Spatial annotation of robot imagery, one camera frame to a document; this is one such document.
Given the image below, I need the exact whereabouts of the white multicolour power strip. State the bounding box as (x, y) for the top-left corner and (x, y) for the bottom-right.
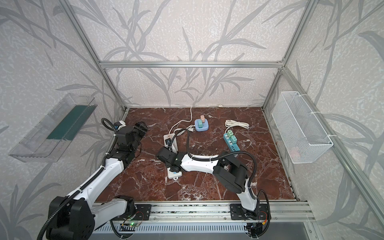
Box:
(163, 134), (182, 180)

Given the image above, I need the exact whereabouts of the light blue square socket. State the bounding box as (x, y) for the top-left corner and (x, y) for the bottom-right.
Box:
(195, 119), (209, 132)

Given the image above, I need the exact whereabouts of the teal blue power strip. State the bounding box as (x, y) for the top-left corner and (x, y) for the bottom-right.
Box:
(223, 133), (240, 152)

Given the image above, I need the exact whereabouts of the green cube charger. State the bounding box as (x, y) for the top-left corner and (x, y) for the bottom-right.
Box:
(227, 130), (234, 138)

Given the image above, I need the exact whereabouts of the teal cube charger front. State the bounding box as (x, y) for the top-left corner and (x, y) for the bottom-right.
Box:
(231, 136), (238, 144)

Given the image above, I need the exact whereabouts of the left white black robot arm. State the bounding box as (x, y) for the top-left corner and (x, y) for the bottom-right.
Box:
(37, 118), (148, 240)

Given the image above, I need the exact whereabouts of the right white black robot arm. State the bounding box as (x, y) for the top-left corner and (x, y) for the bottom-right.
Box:
(156, 129), (262, 220)

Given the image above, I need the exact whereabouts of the white cord with plug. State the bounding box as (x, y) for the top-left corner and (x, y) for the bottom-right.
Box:
(173, 125), (195, 137)

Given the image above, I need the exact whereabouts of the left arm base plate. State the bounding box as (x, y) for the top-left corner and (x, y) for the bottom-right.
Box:
(132, 204), (152, 221)

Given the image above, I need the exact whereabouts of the coiled white cable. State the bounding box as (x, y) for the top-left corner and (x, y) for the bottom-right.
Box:
(224, 119), (250, 133)

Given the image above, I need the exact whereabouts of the white power strip cable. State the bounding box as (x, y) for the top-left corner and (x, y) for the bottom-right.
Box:
(167, 104), (224, 135)

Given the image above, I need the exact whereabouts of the clear plastic wall tray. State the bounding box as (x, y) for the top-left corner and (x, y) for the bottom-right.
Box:
(9, 94), (98, 163)

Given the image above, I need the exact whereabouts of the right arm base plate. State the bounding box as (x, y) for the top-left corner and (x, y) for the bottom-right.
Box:
(230, 202), (271, 222)

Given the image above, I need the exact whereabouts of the white wire mesh basket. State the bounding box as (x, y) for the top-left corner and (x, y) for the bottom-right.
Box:
(272, 91), (334, 164)

